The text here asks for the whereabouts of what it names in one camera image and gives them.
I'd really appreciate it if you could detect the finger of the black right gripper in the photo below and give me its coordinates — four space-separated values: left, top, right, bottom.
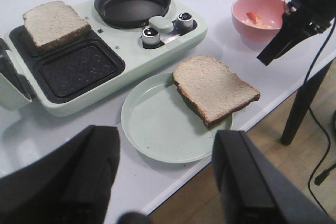
257 11 312 66

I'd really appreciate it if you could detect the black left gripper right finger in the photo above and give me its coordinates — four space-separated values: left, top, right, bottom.
212 130 335 223

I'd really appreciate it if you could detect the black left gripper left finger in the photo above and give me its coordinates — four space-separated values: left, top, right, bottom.
1 125 120 223

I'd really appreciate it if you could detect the pink bowl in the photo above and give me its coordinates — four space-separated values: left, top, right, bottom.
231 0 285 42

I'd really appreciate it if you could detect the orange shrimp piece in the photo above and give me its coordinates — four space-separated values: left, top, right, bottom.
244 12 271 29

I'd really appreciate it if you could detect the white bread slice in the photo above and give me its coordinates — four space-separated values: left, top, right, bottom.
172 55 260 129
23 1 91 51

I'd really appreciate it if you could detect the mint green sandwich maker lid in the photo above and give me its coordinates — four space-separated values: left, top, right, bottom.
1 38 35 111

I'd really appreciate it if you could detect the black table leg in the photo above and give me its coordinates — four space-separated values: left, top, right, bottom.
280 61 333 146

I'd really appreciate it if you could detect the mint green round plate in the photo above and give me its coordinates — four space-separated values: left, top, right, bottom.
121 73 233 164

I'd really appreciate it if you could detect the right silver knob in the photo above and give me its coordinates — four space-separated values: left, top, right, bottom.
176 12 194 32

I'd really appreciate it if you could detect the silver knob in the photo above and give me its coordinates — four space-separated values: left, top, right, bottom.
176 12 194 32
142 27 161 49

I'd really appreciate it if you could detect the left silver knob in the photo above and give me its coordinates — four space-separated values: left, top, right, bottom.
142 27 161 49

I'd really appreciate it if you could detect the black round frying pan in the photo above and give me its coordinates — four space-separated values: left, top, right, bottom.
94 0 171 29

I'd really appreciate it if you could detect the black cable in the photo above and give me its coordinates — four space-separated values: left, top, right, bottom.
306 18 336 217

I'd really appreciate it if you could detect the mint green pan handle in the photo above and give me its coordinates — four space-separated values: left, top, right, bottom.
149 16 174 34

